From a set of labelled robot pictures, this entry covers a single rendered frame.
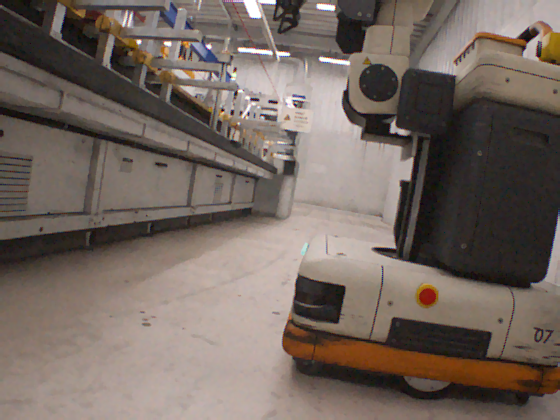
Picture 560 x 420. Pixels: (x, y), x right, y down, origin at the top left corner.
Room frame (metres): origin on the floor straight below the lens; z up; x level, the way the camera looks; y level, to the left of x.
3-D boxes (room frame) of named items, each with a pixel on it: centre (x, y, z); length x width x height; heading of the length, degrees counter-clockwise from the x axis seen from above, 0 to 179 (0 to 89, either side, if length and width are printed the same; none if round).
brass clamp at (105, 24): (1.15, 0.65, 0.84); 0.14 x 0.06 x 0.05; 174
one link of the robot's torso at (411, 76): (0.99, -0.25, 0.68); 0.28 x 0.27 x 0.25; 174
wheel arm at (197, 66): (1.40, 0.53, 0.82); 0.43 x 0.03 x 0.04; 84
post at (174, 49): (1.62, 0.60, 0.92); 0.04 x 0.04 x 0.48; 84
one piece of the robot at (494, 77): (1.03, -0.51, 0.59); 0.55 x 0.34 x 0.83; 174
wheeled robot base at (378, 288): (1.04, -0.42, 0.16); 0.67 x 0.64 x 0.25; 84
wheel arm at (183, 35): (1.15, 0.56, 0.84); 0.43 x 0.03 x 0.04; 84
